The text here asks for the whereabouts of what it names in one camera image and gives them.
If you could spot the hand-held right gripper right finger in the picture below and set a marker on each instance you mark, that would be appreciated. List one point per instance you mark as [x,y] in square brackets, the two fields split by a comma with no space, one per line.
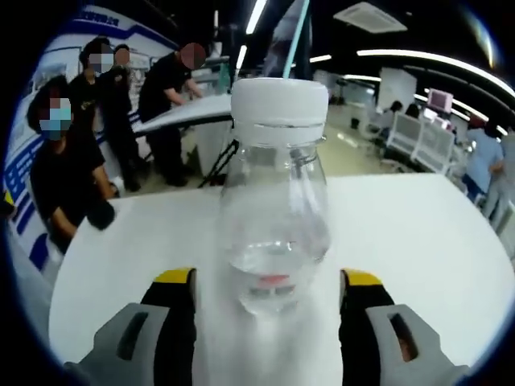
[370,350]

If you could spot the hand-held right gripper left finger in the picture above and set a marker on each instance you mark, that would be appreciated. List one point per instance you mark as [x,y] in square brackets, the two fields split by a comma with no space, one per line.
[161,346]

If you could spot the clear plastic water bottle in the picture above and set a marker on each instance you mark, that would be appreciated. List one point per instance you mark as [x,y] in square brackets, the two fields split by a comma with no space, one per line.
[277,100]

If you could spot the black computer mouse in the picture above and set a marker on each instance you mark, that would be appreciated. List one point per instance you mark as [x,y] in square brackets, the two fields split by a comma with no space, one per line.
[100,215]

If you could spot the black folding table leg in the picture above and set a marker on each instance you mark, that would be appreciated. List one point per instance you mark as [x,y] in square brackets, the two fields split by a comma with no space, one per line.
[213,169]

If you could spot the white background table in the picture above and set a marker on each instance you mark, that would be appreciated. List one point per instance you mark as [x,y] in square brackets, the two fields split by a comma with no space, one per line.
[189,110]

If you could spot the white desk partition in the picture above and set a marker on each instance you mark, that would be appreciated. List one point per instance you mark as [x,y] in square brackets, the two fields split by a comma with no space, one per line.
[436,146]
[402,136]

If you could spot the pink lit monitor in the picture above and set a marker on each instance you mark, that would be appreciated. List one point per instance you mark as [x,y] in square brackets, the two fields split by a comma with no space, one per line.
[440,98]

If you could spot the ceiling light strip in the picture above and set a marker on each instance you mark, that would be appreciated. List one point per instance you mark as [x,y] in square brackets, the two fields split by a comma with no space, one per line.
[422,58]

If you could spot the teal pole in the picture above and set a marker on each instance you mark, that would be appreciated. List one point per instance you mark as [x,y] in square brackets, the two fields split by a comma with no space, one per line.
[295,40]

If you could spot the ceiling air conditioner unit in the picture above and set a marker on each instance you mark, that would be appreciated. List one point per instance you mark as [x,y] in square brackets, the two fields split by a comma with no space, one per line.
[370,16]

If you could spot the blue white wall poster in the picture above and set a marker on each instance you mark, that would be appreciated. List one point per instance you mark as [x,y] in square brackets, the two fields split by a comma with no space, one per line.
[60,52]

